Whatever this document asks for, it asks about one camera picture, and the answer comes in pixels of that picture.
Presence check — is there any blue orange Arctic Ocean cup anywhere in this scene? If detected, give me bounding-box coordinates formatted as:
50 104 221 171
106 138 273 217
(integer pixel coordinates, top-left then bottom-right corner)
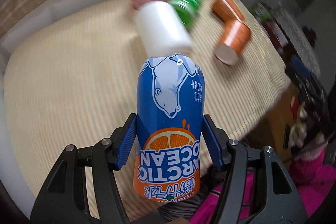
133 54 205 203

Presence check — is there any green tea cup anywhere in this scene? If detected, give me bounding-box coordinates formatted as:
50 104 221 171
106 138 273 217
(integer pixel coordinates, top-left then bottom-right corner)
169 0 203 31

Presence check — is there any green white paper bag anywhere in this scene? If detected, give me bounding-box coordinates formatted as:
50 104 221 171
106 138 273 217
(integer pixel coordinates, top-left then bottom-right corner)
249 2 273 23

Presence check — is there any pink clothing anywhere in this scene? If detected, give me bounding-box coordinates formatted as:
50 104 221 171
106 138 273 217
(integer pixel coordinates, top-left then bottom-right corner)
189 143 335 223

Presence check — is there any white plastic cup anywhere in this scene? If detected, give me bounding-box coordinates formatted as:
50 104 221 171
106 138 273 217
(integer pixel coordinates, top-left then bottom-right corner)
135 1 193 57

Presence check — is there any striped yellow table cloth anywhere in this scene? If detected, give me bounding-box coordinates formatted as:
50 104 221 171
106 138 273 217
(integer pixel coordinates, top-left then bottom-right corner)
3 0 292 222

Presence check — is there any near brown paper cup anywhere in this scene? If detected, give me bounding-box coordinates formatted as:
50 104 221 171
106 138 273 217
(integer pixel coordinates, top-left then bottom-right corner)
214 19 251 65

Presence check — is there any red cardboard box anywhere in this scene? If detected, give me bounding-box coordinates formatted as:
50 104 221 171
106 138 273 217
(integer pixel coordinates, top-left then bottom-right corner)
261 20 288 50

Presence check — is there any brown paper cup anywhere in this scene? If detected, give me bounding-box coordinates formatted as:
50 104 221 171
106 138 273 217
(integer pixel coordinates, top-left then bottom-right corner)
214 19 251 65
212 0 245 22

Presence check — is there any far brown paper cup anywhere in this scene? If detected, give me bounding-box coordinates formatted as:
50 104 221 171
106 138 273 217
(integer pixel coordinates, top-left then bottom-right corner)
212 0 245 22

